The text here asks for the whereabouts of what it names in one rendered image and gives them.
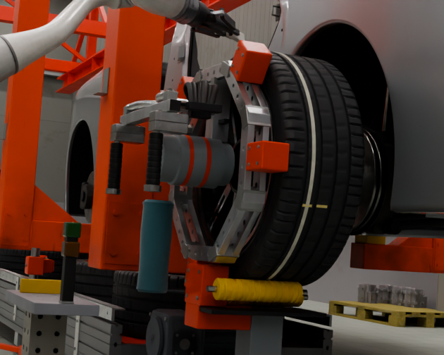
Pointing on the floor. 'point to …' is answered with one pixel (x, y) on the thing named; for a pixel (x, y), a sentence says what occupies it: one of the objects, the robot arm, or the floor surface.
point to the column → (44, 334)
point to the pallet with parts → (390, 306)
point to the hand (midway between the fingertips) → (235, 34)
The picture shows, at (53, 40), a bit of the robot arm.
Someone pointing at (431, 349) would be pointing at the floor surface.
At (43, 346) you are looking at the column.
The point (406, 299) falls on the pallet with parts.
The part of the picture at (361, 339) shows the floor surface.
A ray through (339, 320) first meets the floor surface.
